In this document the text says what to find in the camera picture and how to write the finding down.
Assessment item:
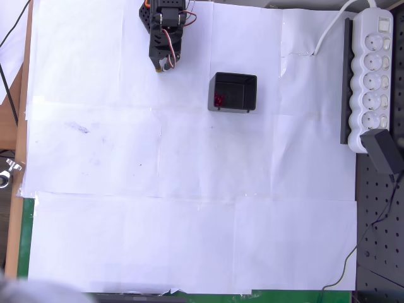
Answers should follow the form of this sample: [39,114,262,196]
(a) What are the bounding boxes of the thin dark adapter cable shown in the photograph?
[318,175,399,303]

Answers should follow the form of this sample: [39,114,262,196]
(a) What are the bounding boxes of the metal clamp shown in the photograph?
[0,158,23,189]

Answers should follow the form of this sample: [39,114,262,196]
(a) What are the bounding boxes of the black pegboard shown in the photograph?
[355,6,404,303]

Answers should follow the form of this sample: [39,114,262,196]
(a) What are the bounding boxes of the blurred grey object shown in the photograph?
[0,270,92,303]

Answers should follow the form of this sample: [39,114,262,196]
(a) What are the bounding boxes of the white paper table cover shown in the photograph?
[23,0,359,294]

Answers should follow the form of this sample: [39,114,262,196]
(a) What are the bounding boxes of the white power strip cable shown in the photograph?
[312,0,379,56]

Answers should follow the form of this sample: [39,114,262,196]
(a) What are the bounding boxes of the black cable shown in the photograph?
[0,62,19,127]
[0,0,32,48]

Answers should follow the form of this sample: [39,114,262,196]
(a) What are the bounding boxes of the white power strip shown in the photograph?
[347,8,394,155]

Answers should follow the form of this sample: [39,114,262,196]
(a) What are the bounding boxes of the black open box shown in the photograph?
[207,71,258,114]

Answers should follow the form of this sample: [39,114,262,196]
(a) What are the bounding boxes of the green cutting mat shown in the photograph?
[17,197,353,303]

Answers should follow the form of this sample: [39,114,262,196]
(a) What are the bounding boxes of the red white servo wire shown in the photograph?
[161,28,177,70]

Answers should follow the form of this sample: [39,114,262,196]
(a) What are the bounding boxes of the black power adapter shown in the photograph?
[360,128,404,183]

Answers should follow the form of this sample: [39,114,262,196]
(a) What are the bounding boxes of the black orange robot base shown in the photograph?
[138,0,158,34]

